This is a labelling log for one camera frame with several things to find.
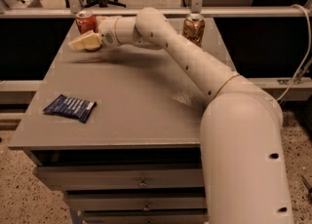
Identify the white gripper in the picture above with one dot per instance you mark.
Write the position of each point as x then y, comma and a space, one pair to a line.
107, 30

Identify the red coke can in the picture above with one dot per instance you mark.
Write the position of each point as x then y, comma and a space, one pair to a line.
86, 21

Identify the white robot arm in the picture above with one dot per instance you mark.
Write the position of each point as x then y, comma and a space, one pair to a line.
240, 135

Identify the gold soda can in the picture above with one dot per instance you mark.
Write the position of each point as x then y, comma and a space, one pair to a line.
193, 28

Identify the blue snack bag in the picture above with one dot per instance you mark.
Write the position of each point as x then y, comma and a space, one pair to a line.
71, 107

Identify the top grey drawer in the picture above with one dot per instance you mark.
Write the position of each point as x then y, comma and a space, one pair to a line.
121, 177

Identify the grey drawer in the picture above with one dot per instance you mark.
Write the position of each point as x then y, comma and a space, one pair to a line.
121, 177
137, 201
149, 217

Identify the middle grey drawer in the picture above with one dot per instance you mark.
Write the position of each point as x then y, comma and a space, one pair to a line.
137, 201

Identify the bottom grey drawer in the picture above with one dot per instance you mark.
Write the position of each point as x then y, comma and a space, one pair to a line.
149, 217

